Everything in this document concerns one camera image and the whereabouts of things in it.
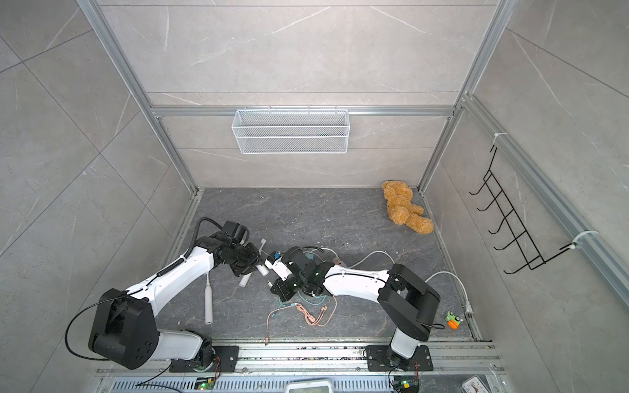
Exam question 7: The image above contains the orange green toy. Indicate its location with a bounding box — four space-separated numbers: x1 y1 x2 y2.
446 311 463 330

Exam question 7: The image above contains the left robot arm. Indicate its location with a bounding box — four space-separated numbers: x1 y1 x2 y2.
88 218 260 372

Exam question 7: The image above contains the white wire mesh basket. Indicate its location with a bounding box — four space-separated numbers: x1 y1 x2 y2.
232 109 351 155

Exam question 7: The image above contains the power strip white cord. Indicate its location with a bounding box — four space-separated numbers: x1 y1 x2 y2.
346 250 473 315

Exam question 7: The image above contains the black wall hook rack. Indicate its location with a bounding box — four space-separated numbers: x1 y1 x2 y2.
468 145 578 275

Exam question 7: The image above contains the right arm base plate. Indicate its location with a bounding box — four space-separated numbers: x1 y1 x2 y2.
364 345 434 372

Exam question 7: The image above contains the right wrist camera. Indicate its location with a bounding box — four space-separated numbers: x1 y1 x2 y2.
265 252 292 281

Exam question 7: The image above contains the brown teddy bear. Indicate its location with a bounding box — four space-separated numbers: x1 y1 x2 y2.
382 180 434 234

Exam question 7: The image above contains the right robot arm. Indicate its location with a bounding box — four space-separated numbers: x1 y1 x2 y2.
264 247 444 365

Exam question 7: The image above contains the teal charging cable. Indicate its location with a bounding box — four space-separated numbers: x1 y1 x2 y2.
277 289 325 310

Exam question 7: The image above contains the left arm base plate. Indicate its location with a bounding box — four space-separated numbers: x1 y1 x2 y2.
169 346 240 373

